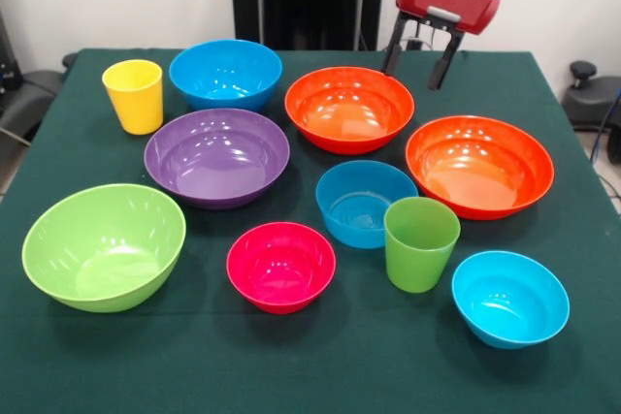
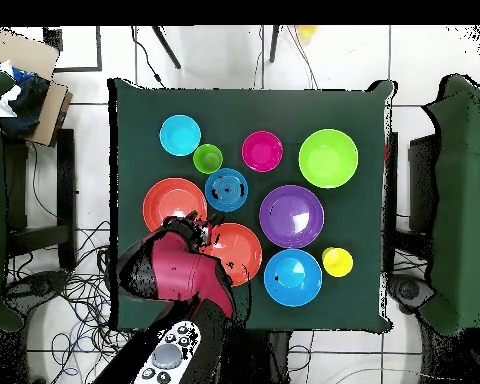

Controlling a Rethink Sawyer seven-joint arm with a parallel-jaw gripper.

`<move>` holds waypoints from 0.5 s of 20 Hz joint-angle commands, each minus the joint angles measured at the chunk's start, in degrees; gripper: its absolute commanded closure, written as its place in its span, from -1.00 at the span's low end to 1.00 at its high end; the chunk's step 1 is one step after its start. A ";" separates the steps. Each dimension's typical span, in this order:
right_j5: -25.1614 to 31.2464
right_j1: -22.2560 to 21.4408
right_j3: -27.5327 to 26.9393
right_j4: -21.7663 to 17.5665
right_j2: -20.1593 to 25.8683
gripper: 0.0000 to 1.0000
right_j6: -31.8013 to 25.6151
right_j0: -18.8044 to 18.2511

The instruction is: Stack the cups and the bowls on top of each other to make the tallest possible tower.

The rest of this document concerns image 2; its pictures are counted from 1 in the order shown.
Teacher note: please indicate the small dark blue bowl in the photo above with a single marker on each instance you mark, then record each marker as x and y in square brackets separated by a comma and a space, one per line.
[226, 190]

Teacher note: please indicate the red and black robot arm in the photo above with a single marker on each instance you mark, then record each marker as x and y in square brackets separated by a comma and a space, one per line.
[176, 268]

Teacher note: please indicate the orange plastic bowl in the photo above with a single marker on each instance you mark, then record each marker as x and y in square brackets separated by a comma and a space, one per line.
[244, 252]
[174, 200]

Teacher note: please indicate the purple plastic bowl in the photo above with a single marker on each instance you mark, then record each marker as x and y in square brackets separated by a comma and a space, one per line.
[291, 216]

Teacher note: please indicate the green plastic cup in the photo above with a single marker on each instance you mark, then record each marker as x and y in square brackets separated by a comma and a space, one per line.
[208, 158]

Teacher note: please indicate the pink plastic bowl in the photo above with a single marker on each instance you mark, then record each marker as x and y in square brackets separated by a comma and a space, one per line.
[262, 151]

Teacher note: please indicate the large blue plastic bowl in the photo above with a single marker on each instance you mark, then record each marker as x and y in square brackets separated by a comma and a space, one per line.
[293, 277]

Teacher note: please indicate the small cyan plastic bowl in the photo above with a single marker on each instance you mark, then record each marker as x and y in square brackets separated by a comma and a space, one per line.
[180, 134]

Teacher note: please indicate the large green plastic bowl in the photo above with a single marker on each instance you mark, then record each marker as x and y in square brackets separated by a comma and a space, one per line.
[328, 158]

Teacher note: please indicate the dark green tablecloth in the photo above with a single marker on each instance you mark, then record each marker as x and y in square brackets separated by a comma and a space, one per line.
[224, 108]

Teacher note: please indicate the yellow plastic cup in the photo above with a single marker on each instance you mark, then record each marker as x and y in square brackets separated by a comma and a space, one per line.
[338, 262]

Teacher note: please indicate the black tripod leg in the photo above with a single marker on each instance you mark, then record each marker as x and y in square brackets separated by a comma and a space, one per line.
[166, 48]
[274, 44]

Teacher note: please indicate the black equipment base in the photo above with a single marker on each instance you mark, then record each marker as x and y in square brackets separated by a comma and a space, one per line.
[408, 290]
[36, 284]

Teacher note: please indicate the small yellow object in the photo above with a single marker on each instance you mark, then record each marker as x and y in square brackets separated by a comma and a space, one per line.
[306, 33]

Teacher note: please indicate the blue and white cloth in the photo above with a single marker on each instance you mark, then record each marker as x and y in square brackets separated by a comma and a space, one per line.
[28, 100]

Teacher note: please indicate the cardboard box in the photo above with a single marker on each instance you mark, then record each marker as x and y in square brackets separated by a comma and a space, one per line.
[20, 52]

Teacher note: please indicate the black bench frame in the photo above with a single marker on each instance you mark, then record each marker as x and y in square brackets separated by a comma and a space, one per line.
[66, 192]
[422, 184]

